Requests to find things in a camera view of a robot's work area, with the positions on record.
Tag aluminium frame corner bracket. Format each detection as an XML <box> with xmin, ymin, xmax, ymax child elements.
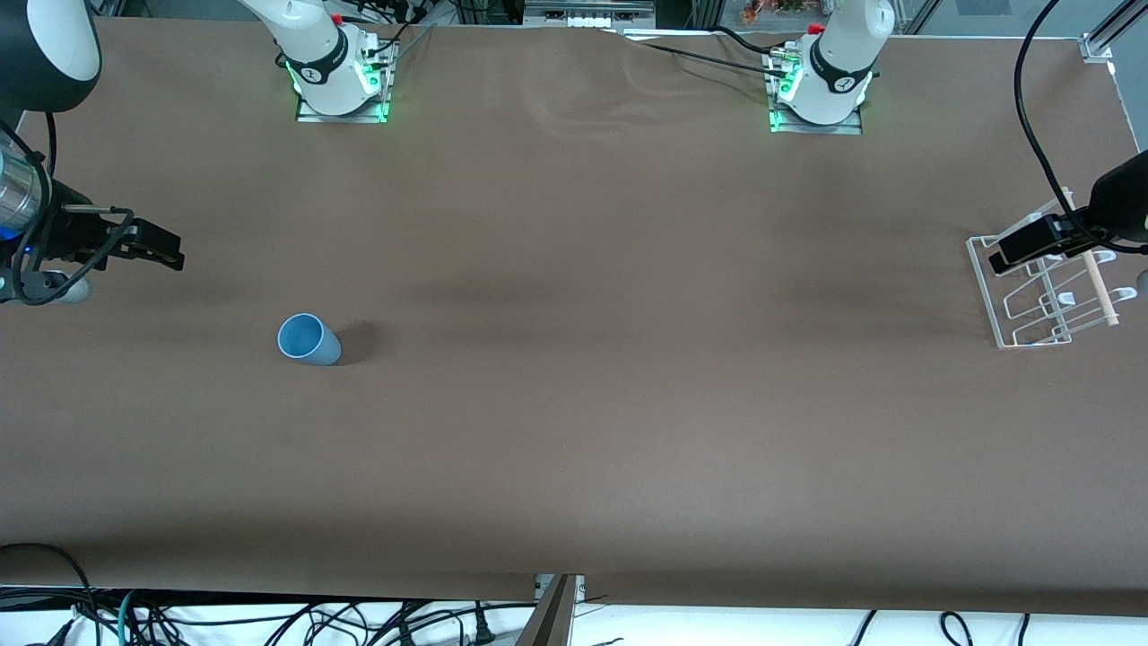
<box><xmin>1081</xmin><ymin>0</ymin><xmax>1148</xmax><ymax>62</ymax></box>

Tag grey metal frame beam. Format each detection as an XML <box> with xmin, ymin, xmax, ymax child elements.
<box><xmin>516</xmin><ymin>574</ymin><xmax>586</xmax><ymax>646</ymax></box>

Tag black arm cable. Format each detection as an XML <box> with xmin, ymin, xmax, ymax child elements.
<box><xmin>1013</xmin><ymin>0</ymin><xmax>1148</xmax><ymax>254</ymax></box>
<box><xmin>0</xmin><ymin>112</ymin><xmax>135</xmax><ymax>306</ymax></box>

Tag colourful snack packages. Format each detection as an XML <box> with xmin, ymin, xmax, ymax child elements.
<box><xmin>740</xmin><ymin>0</ymin><xmax>813</xmax><ymax>23</ymax></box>

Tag blue plastic cup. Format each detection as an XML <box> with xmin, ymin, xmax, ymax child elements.
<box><xmin>277</xmin><ymin>312</ymin><xmax>343</xmax><ymax>367</ymax></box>

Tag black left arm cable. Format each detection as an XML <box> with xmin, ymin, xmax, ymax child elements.
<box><xmin>1013</xmin><ymin>0</ymin><xmax>1148</xmax><ymax>254</ymax></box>

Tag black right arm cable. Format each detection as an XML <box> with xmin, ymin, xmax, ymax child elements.
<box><xmin>0</xmin><ymin>112</ymin><xmax>135</xmax><ymax>306</ymax></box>

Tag short black table cable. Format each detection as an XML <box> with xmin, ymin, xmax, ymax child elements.
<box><xmin>713</xmin><ymin>25</ymin><xmax>790</xmax><ymax>57</ymax></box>

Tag black looped floor cable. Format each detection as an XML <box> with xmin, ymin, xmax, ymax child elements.
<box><xmin>0</xmin><ymin>543</ymin><xmax>101</xmax><ymax>646</ymax></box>

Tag white power strip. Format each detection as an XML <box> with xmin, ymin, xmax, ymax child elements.
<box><xmin>525</xmin><ymin>0</ymin><xmax>656</xmax><ymax>28</ymax></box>

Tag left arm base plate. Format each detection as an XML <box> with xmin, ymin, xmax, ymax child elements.
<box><xmin>767</xmin><ymin>49</ymin><xmax>864</xmax><ymax>135</ymax></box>

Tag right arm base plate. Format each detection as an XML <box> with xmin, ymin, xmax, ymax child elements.
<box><xmin>296</xmin><ymin>40</ymin><xmax>396</xmax><ymax>124</ymax></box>

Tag brown table cover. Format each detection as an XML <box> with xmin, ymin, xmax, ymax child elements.
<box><xmin>0</xmin><ymin>18</ymin><xmax>1148</xmax><ymax>616</ymax></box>

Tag teal floor cable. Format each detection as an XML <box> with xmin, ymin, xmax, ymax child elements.
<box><xmin>115</xmin><ymin>590</ymin><xmax>149</xmax><ymax>646</ymax></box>

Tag white wire cup rack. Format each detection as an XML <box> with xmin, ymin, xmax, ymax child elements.
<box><xmin>967</xmin><ymin>187</ymin><xmax>1135</xmax><ymax>349</ymax></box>

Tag long black table cable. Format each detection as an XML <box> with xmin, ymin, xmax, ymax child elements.
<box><xmin>619</xmin><ymin>25</ymin><xmax>804</xmax><ymax>82</ymax></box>

